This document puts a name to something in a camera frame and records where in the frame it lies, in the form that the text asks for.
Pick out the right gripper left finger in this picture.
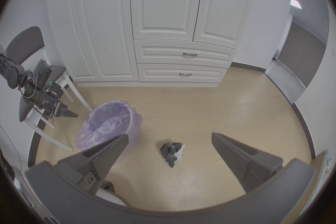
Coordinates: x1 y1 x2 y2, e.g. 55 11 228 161
56 134 130 193

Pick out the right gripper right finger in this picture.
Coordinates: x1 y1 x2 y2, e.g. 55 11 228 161
212 132 284 194

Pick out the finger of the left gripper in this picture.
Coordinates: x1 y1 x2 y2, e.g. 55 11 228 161
61 103 79 118

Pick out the purple plastic bag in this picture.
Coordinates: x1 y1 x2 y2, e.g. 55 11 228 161
76 100 143 163

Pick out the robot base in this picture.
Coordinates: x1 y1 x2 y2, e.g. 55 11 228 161
0 149 129 224

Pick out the crumpled black plastic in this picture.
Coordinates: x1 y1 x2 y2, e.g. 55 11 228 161
160 142 183 168

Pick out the crumpled white paper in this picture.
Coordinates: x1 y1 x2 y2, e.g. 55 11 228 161
174 144 187 163

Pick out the dark grey white-legged chair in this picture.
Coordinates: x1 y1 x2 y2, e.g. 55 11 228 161
5 26 93 152

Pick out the grey curtain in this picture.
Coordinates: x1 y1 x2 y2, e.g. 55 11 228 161
278 22 326 89

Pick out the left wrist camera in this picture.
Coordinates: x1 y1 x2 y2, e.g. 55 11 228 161
48 81 61 99

